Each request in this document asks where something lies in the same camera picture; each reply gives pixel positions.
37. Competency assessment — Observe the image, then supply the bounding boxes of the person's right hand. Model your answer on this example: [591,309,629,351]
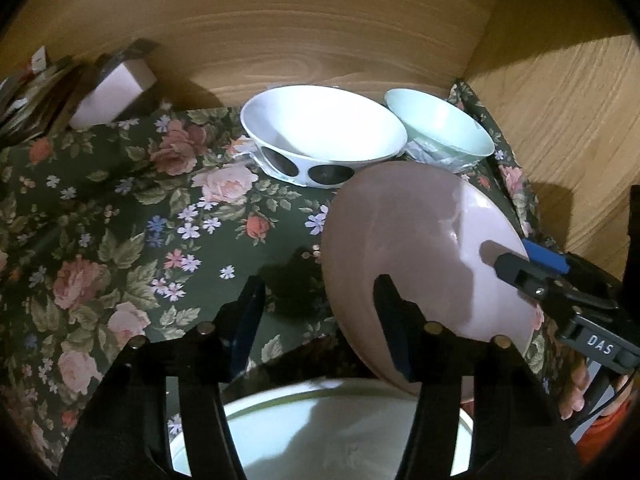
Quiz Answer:
[559,359,590,420]

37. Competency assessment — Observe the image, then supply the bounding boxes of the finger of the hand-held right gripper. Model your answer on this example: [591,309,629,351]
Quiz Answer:
[491,251,619,322]
[521,238,627,304]

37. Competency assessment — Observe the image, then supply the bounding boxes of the small white box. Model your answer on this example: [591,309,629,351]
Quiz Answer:
[69,57,159,130]

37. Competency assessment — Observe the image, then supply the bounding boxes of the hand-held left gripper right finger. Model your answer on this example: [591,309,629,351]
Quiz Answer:
[372,273,583,480]

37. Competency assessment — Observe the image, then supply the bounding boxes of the floral tablecloth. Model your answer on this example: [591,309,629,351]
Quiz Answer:
[0,77,551,476]

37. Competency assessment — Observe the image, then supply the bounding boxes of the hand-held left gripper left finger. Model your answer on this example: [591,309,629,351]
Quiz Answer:
[57,274,267,480]

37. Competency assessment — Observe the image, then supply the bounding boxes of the light green plate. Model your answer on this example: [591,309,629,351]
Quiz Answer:
[167,377,474,479]

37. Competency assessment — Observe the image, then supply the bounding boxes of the pile of papers and boxes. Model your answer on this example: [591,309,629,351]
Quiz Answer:
[0,47,108,146]

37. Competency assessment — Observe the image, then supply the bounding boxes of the pink plate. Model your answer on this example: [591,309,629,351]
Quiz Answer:
[320,161,544,402]

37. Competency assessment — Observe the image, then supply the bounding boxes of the white bowl with dark dots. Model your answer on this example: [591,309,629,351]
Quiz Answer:
[240,85,409,189]

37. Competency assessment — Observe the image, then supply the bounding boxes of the light green bowl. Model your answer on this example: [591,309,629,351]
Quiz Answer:
[383,88,496,169]

